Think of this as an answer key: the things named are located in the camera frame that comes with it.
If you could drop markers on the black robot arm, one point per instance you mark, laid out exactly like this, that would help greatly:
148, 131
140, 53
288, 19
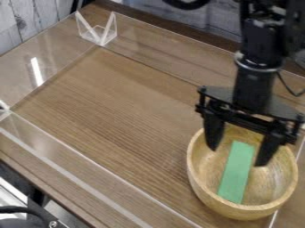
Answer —
273, 35

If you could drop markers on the clear acrylic enclosure wall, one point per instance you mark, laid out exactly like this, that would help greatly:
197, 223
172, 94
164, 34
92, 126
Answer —
104, 133

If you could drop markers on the clear acrylic corner bracket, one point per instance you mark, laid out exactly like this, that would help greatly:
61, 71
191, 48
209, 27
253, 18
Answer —
98, 34

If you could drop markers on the round wooden bowl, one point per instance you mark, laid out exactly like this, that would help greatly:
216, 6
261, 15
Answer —
271, 183

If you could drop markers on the black metal clamp bracket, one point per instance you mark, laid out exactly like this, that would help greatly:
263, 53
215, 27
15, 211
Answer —
43, 219

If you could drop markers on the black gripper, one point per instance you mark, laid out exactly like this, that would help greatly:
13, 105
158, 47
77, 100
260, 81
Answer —
249, 106

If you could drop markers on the green flat rectangular block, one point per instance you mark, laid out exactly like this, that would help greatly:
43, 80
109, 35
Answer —
236, 172

